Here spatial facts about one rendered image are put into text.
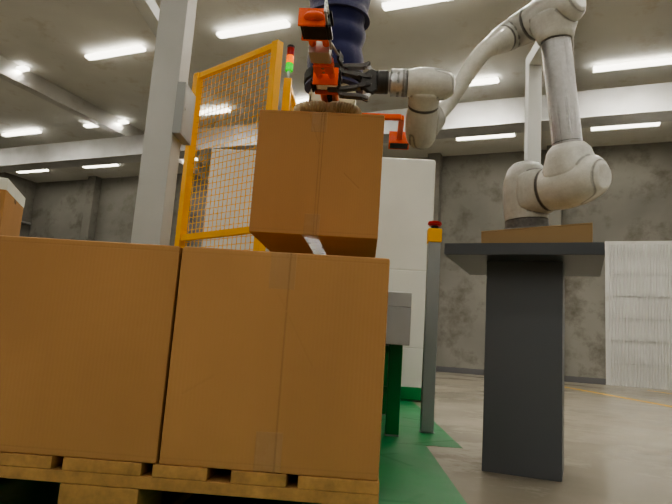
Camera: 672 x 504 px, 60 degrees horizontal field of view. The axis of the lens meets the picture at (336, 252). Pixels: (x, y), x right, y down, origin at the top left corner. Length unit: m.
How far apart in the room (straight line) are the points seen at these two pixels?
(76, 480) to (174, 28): 2.86
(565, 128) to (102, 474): 1.72
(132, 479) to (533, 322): 1.39
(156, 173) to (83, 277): 2.18
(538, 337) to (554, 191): 0.49
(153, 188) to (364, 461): 2.48
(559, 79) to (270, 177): 1.04
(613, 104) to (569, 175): 7.92
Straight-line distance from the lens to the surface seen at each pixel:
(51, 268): 1.25
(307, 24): 1.66
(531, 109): 5.84
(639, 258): 13.49
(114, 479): 1.19
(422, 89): 1.96
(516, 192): 2.21
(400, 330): 2.36
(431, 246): 2.98
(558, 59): 2.24
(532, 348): 2.09
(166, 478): 1.16
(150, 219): 3.30
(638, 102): 10.01
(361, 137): 1.88
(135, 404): 1.17
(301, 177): 1.85
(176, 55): 3.59
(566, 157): 2.11
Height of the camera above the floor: 0.37
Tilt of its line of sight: 9 degrees up
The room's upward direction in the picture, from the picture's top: 4 degrees clockwise
